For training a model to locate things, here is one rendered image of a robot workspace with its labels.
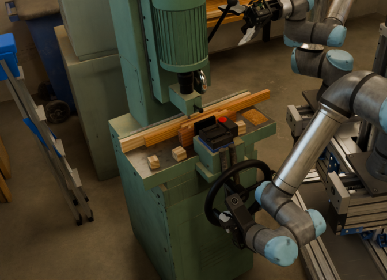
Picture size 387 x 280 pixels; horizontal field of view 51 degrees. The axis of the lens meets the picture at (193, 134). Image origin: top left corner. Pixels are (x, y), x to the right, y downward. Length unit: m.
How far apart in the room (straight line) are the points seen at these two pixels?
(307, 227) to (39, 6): 2.52
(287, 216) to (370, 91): 0.40
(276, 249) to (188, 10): 0.76
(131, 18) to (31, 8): 1.67
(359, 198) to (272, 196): 0.49
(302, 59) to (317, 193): 0.83
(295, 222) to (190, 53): 0.64
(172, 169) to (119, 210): 1.19
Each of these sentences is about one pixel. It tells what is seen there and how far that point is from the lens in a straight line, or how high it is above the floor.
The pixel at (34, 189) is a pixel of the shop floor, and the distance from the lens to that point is 2.97.
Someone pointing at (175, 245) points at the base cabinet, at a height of 0.48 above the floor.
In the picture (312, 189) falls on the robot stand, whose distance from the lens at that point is 2.40.
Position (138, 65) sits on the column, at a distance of 1.63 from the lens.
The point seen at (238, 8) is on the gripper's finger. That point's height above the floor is 1.36.
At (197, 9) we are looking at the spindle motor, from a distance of 1.35.
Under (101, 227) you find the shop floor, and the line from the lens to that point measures 2.55.
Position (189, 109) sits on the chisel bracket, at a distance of 1.53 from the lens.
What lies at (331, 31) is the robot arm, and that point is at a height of 1.26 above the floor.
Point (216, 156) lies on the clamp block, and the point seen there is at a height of 0.95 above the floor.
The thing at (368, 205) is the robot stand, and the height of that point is 0.71.
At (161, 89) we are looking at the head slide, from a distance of 1.60.
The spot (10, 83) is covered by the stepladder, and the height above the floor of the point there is 0.99.
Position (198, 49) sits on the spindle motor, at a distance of 1.40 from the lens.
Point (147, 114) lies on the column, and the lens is 1.74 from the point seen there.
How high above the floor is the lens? 1.86
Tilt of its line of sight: 36 degrees down
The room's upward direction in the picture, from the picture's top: 5 degrees counter-clockwise
